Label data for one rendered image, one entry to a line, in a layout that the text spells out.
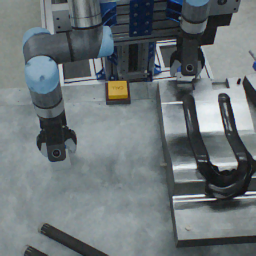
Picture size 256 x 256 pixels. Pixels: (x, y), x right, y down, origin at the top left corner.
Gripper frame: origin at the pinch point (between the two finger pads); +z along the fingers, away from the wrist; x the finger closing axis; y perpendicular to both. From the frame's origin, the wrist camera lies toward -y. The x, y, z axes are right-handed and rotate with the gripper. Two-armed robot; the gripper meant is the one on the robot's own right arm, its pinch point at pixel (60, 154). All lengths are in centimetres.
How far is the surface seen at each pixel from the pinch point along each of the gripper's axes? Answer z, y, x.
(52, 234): 0.8, -23.0, 4.7
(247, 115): -4, 0, -56
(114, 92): 0.9, 20.0, -19.5
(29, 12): 85, 161, 11
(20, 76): 85, 107, 20
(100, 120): 4.6, 12.7, -13.7
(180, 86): -1.8, 16.3, -40.3
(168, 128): -3.8, 0.4, -31.9
